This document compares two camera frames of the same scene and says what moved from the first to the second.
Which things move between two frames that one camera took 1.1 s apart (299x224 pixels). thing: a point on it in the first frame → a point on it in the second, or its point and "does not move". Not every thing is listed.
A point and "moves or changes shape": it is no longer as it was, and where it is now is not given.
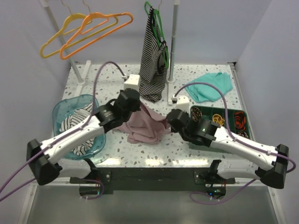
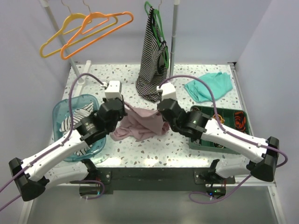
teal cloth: [221, 80] does not move
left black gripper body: [127, 116] → [123, 112]
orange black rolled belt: [240, 121] does not move
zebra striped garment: [74, 118] does not move
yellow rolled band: [217, 118] does not move
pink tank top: [143, 126] moves or changes shape
